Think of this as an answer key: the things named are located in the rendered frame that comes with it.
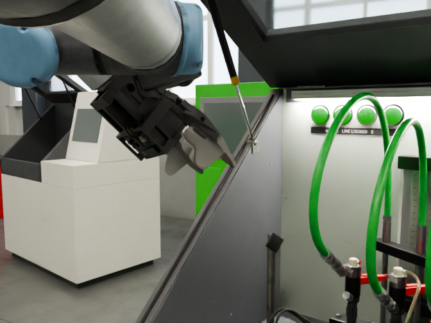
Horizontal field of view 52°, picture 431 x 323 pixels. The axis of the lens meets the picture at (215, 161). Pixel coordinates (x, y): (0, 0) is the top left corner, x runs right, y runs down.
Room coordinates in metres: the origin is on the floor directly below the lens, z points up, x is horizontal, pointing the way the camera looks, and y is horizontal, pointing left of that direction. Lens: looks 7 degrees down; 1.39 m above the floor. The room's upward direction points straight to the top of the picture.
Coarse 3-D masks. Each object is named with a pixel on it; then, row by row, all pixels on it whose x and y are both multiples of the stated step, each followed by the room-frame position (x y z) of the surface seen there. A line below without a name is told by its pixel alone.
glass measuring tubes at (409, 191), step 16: (400, 160) 0.98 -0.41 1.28; (416, 160) 0.96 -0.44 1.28; (400, 176) 1.01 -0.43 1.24; (416, 176) 0.99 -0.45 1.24; (400, 192) 1.01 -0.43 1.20; (416, 192) 0.98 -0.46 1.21; (400, 208) 1.00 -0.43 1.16; (416, 208) 0.98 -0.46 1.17; (400, 224) 1.00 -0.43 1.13; (416, 224) 0.98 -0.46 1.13; (400, 240) 0.99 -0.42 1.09
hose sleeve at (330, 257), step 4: (328, 256) 0.69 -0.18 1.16; (332, 256) 0.70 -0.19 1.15; (324, 260) 0.71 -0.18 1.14; (328, 260) 0.70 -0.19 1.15; (332, 260) 0.70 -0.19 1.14; (336, 260) 0.71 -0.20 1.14; (328, 264) 0.72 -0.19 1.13; (332, 264) 0.71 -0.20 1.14; (336, 264) 0.72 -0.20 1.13; (340, 264) 0.73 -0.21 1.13; (332, 268) 0.73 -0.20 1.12; (336, 268) 0.72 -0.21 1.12; (340, 268) 0.73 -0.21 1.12; (340, 272) 0.74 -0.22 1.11
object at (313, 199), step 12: (360, 96) 0.79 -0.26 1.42; (372, 96) 0.83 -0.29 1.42; (348, 108) 0.75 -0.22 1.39; (336, 120) 0.72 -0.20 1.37; (384, 120) 0.90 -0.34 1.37; (336, 132) 0.71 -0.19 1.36; (384, 132) 0.92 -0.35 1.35; (324, 144) 0.69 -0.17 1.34; (384, 144) 0.93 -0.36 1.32; (324, 156) 0.68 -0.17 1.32; (324, 168) 0.67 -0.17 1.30; (312, 180) 0.67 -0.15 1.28; (312, 192) 0.66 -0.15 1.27; (312, 204) 0.65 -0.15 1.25; (384, 204) 0.96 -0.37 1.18; (312, 216) 0.65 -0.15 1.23; (384, 216) 0.95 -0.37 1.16; (312, 228) 0.66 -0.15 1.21; (324, 252) 0.68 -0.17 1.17
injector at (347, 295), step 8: (352, 272) 0.79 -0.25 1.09; (360, 272) 0.79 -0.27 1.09; (352, 280) 0.78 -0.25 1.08; (360, 280) 0.79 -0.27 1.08; (352, 288) 0.78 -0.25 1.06; (344, 296) 0.77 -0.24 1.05; (352, 296) 0.78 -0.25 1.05; (352, 304) 0.79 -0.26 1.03; (352, 312) 0.79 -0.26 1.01; (352, 320) 0.79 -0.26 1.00
